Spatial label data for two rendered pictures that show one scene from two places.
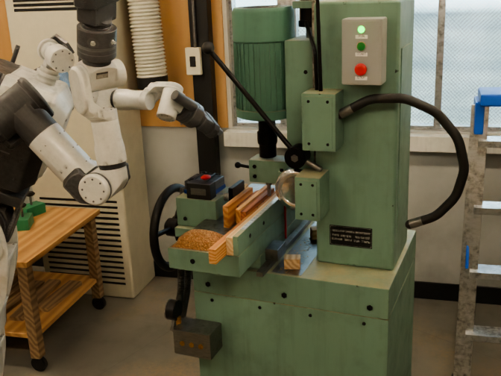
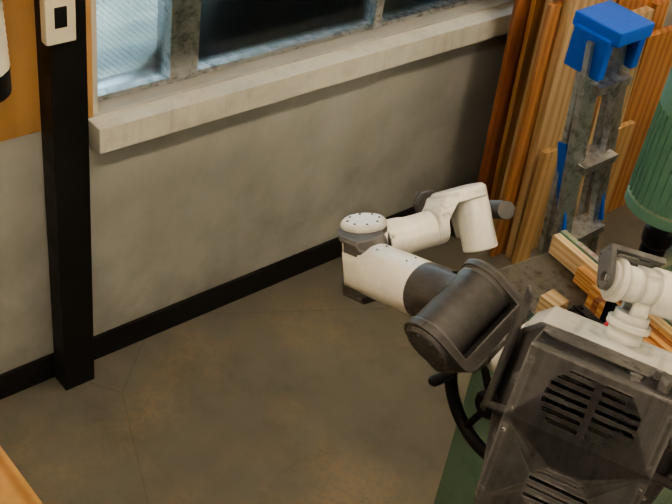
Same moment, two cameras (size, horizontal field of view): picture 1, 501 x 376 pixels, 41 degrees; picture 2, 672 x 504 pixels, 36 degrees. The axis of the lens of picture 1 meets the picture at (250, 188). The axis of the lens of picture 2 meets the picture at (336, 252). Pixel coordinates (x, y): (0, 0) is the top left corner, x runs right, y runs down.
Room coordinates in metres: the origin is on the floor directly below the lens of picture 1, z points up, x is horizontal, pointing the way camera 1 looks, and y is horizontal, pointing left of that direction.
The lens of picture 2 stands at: (1.67, 1.73, 2.28)
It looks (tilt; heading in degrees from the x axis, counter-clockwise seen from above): 38 degrees down; 298
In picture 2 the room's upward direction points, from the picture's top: 9 degrees clockwise
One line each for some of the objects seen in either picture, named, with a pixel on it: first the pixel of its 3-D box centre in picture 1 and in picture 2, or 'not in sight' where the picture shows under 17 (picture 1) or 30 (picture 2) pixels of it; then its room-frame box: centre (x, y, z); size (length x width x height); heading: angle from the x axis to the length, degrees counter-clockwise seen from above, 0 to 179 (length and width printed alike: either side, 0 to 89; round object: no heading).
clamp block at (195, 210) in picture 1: (206, 206); not in sight; (1.96, 0.14, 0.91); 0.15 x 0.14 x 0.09; 157
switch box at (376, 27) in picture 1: (364, 51); not in sight; (1.68, -0.30, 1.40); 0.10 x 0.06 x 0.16; 67
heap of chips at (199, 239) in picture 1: (200, 237); not in sight; (1.69, 0.14, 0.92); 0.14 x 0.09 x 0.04; 67
